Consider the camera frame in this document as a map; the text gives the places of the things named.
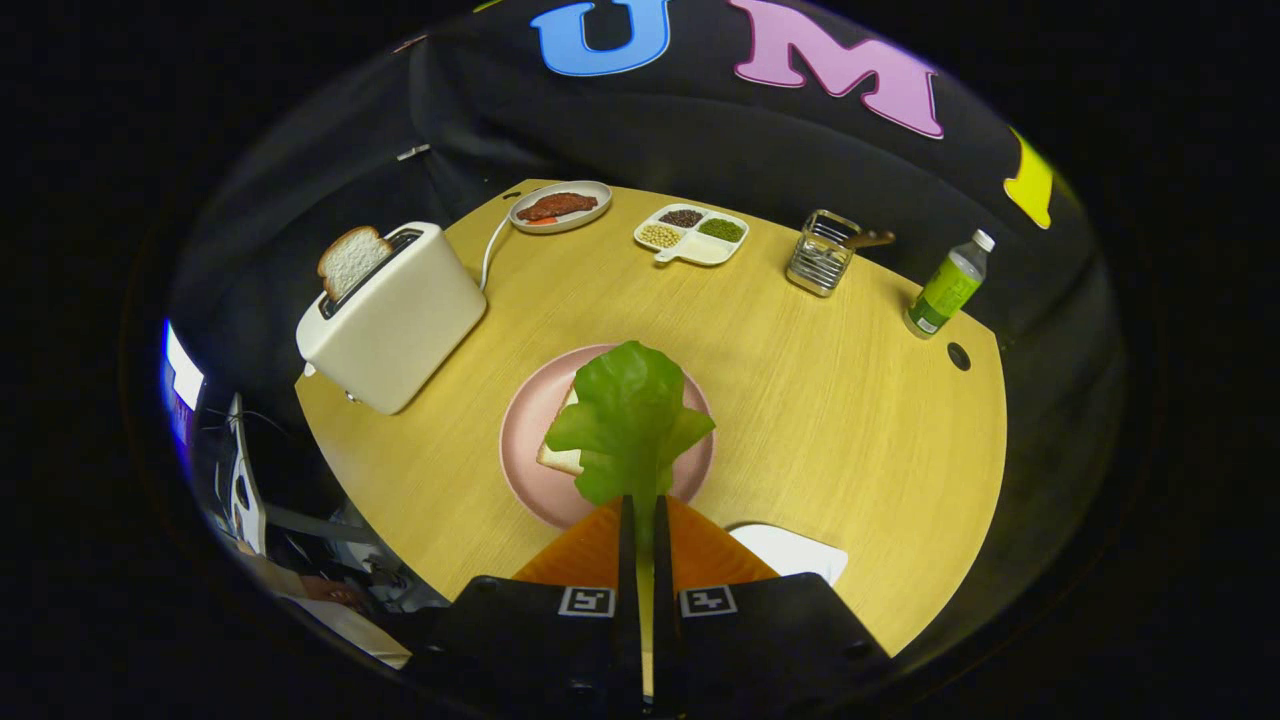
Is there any white toaster cable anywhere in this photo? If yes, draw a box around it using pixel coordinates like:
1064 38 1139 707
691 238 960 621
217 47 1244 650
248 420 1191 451
480 212 513 293

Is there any small round white plate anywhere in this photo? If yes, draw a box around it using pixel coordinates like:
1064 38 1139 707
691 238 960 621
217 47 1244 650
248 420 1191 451
509 181 613 235

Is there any metal wire basket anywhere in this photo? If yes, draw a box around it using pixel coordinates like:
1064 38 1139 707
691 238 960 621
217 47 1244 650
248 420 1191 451
785 209 861 298

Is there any green lettuce leaf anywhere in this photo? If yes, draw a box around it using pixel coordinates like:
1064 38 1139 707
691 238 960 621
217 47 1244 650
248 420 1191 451
545 340 717 561

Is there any divided white bean dish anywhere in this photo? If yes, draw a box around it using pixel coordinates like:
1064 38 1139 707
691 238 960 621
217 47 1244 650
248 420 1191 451
633 204 750 267

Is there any pink round plate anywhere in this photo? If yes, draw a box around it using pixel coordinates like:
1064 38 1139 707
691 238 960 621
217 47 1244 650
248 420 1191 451
499 344 716 529

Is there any toasted bread slice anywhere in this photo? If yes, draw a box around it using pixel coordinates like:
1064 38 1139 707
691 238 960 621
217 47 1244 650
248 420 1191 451
317 226 394 303

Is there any white bread slice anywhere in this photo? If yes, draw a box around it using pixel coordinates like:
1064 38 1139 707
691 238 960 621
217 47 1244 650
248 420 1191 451
537 385 586 476

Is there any black backdrop cloth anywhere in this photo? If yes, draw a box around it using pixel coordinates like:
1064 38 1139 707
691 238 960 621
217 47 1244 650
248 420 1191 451
165 0 1126 421

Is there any white rounded square plate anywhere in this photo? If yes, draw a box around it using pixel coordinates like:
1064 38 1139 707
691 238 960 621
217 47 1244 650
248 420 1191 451
728 523 849 587

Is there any white toaster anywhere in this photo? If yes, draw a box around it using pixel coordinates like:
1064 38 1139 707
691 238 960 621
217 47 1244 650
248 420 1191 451
296 222 488 416

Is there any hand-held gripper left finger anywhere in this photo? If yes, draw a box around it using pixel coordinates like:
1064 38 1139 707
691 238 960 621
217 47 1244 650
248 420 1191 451
425 495 641 716

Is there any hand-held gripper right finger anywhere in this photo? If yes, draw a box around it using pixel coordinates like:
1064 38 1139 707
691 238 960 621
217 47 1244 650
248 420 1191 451
653 495 891 716

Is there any brown meat piece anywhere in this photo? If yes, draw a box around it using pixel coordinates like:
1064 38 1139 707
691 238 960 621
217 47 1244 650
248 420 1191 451
516 192 599 223

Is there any green drink bottle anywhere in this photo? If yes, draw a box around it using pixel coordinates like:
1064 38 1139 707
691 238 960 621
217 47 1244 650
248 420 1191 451
904 229 996 339

